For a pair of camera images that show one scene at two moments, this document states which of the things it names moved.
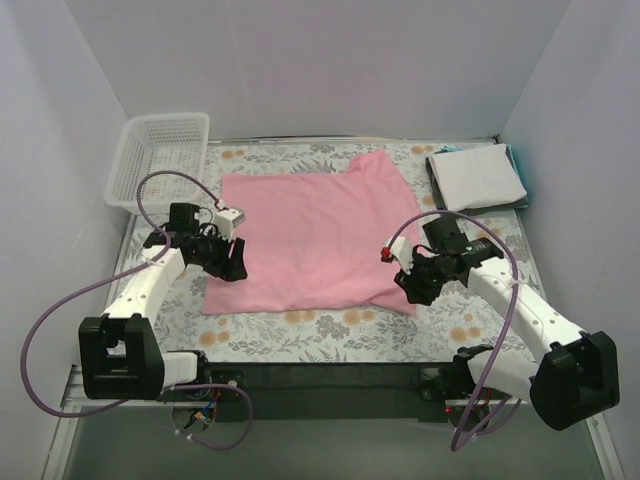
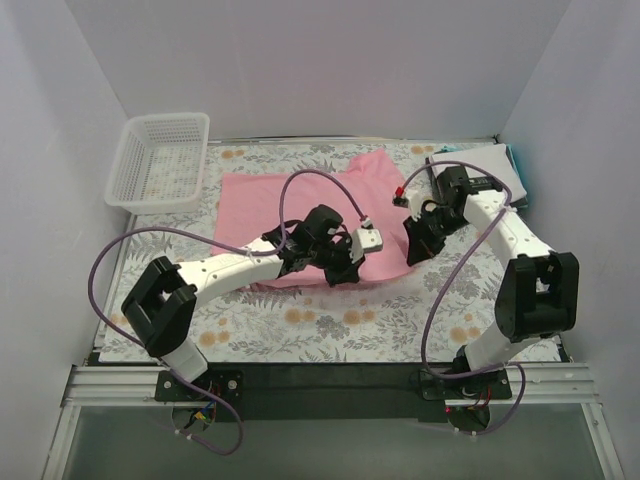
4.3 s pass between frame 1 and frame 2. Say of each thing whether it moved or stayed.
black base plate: stayed
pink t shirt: moved
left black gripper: moved
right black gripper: moved
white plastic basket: stayed
